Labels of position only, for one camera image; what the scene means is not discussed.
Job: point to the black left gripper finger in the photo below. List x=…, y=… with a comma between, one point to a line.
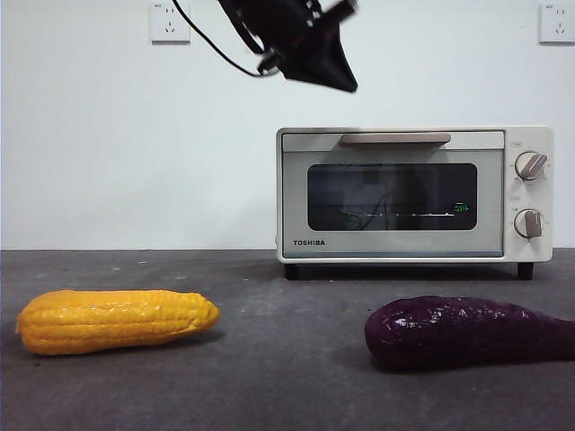
x=339, y=58
x=310, y=72

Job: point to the beige oven knob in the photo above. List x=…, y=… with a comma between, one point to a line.
x=530, y=167
x=529, y=223

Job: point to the purple eggplant green stem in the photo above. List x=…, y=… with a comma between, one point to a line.
x=449, y=332

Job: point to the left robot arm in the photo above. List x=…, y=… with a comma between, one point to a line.
x=278, y=27

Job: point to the cream toaster oven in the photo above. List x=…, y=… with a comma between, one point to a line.
x=528, y=134

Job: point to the yellow corn cob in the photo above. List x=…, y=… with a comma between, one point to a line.
x=112, y=323

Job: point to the white wall socket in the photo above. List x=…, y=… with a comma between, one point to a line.
x=170, y=24
x=557, y=24

